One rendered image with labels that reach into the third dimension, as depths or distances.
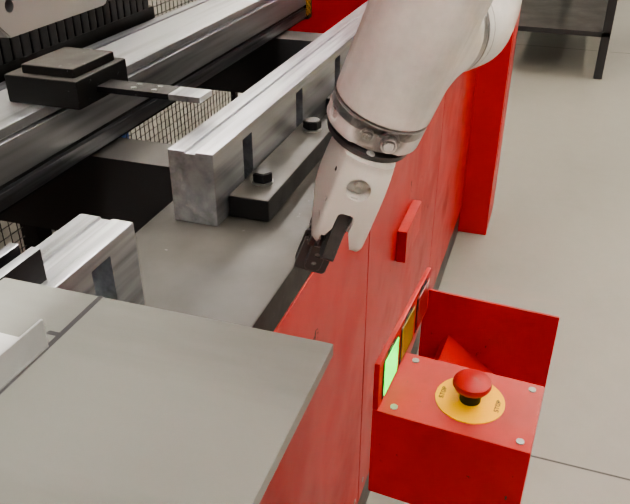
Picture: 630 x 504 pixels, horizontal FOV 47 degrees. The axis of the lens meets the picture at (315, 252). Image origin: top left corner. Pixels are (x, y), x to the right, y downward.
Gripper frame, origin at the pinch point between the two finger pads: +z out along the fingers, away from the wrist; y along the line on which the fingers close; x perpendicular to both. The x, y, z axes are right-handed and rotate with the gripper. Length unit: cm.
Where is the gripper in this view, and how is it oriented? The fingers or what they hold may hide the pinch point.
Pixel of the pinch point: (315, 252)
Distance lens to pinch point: 71.9
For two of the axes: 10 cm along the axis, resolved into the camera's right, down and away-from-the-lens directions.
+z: -3.1, 6.8, 6.7
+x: -9.5, -2.5, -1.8
